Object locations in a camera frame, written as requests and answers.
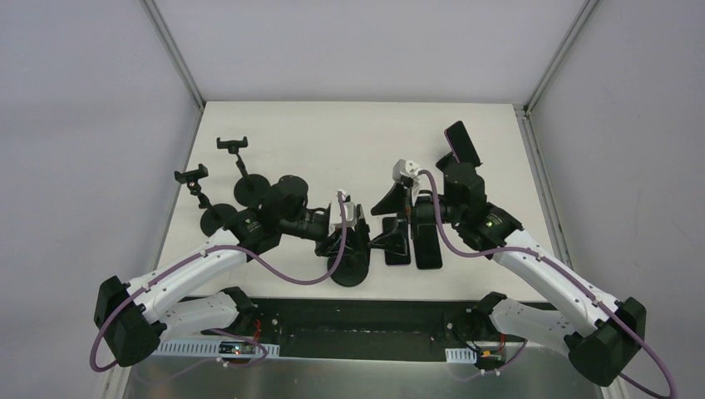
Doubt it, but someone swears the purple phone with black screen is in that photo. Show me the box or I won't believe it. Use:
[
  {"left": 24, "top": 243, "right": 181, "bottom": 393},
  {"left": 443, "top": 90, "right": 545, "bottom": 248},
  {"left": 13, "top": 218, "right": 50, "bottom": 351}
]
[{"left": 382, "top": 217, "right": 412, "bottom": 266}]

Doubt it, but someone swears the black round-base phone stand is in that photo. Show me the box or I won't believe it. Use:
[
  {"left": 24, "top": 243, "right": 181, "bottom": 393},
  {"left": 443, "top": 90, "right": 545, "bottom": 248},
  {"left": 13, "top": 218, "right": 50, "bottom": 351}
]
[{"left": 216, "top": 136, "right": 271, "bottom": 208}]

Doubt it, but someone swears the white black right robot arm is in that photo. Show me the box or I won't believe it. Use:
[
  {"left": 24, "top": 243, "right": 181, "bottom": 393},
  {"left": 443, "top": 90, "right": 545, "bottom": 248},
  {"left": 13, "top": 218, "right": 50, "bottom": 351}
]
[{"left": 372, "top": 160, "right": 647, "bottom": 387}]

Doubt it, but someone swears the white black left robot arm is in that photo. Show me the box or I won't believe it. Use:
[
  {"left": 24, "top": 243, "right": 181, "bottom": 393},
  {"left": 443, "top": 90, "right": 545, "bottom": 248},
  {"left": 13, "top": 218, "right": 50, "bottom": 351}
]
[{"left": 89, "top": 175, "right": 369, "bottom": 372}]

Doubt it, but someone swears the black folding phone stand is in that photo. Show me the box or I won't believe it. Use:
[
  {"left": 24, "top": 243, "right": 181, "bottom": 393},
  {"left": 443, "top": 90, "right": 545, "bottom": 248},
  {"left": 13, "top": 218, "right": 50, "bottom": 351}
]
[{"left": 435, "top": 152, "right": 456, "bottom": 173}]

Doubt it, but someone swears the purple phone on folding stand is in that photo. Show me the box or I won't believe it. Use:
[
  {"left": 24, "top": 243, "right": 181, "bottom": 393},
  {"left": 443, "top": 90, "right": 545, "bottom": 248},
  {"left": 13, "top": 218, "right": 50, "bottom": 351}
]
[{"left": 444, "top": 121, "right": 482, "bottom": 167}]

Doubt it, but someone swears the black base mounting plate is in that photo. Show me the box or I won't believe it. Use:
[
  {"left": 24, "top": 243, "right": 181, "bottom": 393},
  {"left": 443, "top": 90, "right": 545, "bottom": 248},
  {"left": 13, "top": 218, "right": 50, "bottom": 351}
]
[{"left": 224, "top": 298, "right": 500, "bottom": 362}]

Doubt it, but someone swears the right controller board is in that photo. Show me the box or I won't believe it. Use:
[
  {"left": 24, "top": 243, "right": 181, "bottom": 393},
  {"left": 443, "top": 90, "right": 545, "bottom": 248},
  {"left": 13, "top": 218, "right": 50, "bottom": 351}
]
[{"left": 444, "top": 347, "right": 506, "bottom": 364}]

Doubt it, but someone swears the controller board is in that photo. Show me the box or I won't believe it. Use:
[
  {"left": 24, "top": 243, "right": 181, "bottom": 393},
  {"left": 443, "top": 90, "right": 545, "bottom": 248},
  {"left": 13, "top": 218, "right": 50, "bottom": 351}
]
[
  {"left": 444, "top": 347, "right": 506, "bottom": 364},
  {"left": 152, "top": 338, "right": 280, "bottom": 359}
]

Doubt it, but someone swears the left controller board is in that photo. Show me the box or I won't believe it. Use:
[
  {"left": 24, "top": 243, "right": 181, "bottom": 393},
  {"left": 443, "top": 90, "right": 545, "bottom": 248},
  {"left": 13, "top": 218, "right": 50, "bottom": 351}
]
[{"left": 152, "top": 338, "right": 280, "bottom": 359}]

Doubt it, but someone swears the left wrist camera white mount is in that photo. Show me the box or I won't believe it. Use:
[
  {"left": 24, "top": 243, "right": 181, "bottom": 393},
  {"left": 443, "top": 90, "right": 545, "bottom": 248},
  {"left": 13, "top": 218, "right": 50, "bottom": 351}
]
[{"left": 328, "top": 190, "right": 357, "bottom": 235}]

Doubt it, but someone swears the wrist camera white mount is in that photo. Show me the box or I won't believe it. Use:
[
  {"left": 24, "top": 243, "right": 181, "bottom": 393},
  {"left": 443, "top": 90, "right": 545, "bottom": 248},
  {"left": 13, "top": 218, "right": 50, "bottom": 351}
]
[
  {"left": 392, "top": 159, "right": 422, "bottom": 190},
  {"left": 328, "top": 190, "right": 357, "bottom": 235}
]

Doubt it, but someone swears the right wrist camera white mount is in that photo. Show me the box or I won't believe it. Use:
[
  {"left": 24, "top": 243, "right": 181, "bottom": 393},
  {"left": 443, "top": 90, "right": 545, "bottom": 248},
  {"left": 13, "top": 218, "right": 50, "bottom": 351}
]
[{"left": 392, "top": 159, "right": 422, "bottom": 190}]

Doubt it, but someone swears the right aluminium frame rail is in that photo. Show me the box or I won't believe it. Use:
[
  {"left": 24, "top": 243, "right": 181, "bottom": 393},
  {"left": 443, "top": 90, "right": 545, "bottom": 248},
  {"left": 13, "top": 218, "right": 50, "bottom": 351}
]
[{"left": 514, "top": 0, "right": 602, "bottom": 269}]

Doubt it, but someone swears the aluminium frame rail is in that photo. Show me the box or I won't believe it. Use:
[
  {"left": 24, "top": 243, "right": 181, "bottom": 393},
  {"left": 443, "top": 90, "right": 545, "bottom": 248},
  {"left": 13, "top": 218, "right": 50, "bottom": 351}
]
[
  {"left": 514, "top": 0, "right": 602, "bottom": 269},
  {"left": 105, "top": 337, "right": 629, "bottom": 398}
]

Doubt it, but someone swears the front aluminium frame rail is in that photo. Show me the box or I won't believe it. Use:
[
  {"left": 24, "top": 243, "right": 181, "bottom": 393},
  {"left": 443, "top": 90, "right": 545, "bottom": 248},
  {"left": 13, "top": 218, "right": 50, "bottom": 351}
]
[{"left": 105, "top": 337, "right": 629, "bottom": 398}]

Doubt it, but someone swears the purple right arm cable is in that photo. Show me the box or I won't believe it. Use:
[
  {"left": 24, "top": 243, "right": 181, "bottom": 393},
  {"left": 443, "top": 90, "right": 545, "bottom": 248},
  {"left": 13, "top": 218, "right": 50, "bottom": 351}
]
[{"left": 419, "top": 169, "right": 678, "bottom": 399}]

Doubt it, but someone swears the aluminium table edge rail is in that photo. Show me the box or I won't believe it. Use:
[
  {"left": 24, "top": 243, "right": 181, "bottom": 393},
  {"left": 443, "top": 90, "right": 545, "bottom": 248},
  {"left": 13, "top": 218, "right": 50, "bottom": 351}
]
[{"left": 131, "top": 1, "right": 206, "bottom": 275}]

